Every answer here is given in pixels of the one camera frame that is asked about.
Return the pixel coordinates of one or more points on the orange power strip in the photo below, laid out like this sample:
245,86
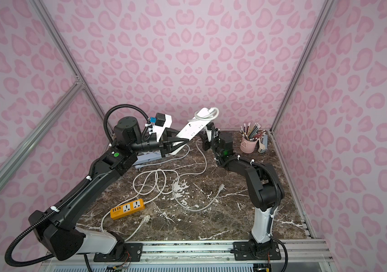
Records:
127,209

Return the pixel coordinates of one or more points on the pink pencil cup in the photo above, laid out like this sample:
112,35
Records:
247,146

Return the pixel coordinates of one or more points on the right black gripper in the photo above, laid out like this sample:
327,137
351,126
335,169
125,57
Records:
212,139

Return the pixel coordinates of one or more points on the light blue power strip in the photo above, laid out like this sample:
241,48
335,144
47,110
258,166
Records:
147,158

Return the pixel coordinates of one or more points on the aluminium front rail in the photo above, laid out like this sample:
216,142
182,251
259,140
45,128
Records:
221,251

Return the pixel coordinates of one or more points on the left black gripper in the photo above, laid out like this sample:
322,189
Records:
165,145

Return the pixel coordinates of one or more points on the bundle of pencils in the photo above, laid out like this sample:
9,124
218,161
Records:
252,131

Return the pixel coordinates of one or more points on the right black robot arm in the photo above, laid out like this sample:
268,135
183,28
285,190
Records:
264,187

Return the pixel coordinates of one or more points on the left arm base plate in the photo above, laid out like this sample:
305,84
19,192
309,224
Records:
123,252

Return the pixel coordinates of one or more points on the white power strip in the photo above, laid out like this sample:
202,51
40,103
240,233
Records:
200,120

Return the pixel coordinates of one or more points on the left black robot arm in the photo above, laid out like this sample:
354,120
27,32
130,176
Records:
56,227

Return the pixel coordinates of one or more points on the blue beige pencil sharpener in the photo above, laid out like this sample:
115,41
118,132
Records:
263,144

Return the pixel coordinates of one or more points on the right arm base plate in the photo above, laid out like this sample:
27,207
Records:
251,251

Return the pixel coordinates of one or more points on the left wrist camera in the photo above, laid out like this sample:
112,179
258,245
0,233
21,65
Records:
158,124

